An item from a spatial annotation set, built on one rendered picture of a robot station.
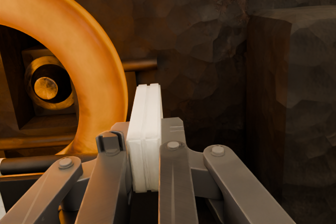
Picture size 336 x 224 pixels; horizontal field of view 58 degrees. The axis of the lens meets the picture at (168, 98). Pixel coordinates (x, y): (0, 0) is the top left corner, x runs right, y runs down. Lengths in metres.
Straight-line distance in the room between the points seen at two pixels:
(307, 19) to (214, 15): 0.11
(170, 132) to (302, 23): 0.10
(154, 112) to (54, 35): 0.09
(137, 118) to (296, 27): 0.11
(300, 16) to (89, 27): 0.13
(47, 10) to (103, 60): 0.05
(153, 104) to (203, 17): 0.14
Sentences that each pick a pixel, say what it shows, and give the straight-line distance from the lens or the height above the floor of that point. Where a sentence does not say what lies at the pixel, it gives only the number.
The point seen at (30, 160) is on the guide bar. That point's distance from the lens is 0.24.
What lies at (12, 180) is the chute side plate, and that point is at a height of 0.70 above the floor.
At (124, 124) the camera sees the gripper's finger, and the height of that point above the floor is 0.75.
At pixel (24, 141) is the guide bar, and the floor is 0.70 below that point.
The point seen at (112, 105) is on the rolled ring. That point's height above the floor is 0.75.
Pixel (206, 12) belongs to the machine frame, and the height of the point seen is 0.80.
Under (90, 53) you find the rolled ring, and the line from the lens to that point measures 0.21.
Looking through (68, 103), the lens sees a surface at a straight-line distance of 0.35.
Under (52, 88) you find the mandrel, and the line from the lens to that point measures 0.33.
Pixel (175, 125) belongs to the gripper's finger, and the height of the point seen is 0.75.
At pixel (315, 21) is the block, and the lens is 0.20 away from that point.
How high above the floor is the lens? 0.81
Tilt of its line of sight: 18 degrees down
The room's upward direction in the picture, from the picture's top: 4 degrees counter-clockwise
